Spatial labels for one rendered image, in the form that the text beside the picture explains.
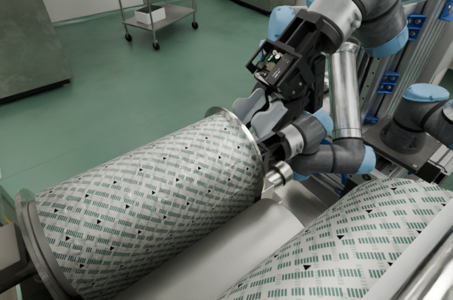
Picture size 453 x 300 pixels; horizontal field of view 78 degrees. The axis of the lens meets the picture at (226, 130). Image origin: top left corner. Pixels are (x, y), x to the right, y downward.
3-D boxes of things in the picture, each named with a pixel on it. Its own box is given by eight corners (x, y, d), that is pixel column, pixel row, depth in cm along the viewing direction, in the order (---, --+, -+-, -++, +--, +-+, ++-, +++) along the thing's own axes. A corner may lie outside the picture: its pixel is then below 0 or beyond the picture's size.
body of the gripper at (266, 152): (224, 142, 56) (267, 120, 62) (224, 170, 62) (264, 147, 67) (248, 166, 52) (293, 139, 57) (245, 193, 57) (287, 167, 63)
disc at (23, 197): (95, 330, 32) (36, 279, 22) (90, 333, 31) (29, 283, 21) (63, 230, 40) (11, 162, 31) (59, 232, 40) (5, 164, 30)
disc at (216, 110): (260, 214, 43) (272, 145, 33) (258, 216, 42) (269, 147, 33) (207, 156, 51) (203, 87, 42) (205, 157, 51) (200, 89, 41)
